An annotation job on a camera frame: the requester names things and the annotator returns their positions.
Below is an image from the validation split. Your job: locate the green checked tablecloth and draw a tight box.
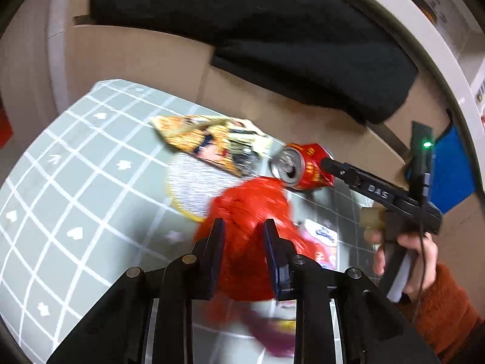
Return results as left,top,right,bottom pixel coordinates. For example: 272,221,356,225
0,79,383,364

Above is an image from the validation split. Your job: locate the red drink can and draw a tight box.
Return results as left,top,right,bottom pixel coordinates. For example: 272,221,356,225
270,142,336,191

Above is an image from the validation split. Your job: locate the grey kitchen countertop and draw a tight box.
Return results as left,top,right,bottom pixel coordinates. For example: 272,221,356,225
329,0,485,130

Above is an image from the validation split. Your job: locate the blue towel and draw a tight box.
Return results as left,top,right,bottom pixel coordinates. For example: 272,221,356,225
405,123,476,215

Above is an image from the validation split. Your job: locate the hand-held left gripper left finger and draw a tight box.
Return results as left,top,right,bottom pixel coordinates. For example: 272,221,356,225
47,218,227,364

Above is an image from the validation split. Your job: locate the pink purple candy wrapper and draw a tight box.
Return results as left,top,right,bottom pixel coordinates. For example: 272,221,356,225
242,303,300,359

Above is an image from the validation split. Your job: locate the person's right hand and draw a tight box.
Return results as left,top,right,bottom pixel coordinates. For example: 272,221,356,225
369,231,439,298

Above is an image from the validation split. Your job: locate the yellow printed snack wrapper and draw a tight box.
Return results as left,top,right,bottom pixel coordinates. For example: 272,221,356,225
151,114,274,178

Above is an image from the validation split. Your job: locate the pink tissue packet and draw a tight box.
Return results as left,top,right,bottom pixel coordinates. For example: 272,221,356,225
299,218,340,270

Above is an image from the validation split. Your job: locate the person's right forearm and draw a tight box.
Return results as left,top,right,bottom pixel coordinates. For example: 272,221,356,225
394,263,485,364

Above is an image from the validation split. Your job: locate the red plastic bag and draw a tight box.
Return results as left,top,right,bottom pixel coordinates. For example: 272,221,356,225
194,176,336,325

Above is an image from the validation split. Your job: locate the black cloth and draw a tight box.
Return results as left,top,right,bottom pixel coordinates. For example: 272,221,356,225
87,0,419,125

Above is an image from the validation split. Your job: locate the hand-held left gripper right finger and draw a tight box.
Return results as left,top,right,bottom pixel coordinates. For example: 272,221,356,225
263,218,442,364

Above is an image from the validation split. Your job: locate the silver foil wrapper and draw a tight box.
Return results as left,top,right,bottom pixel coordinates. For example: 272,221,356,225
165,152,243,224

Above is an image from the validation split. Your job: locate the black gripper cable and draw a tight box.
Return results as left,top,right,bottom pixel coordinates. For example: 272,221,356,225
413,172,430,323

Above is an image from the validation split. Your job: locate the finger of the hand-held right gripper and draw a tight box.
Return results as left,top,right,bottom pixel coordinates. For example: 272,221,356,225
320,157,363,187

